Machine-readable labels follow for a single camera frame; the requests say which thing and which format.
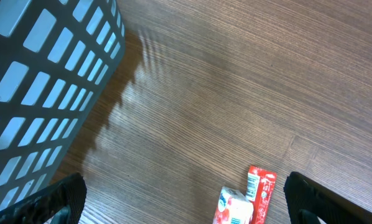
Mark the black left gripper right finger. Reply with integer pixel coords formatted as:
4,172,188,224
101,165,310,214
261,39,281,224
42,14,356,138
283,172,372,224

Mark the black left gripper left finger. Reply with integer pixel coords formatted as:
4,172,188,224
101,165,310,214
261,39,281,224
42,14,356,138
0,172,87,224

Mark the red stick sachet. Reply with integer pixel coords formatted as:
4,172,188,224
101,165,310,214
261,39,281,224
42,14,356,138
246,166,277,224

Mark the red Kleenex tissue pack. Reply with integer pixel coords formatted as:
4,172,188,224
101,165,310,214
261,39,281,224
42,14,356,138
213,187,254,224

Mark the grey plastic shopping basket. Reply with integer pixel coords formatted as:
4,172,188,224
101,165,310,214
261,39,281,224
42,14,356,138
0,0,125,211

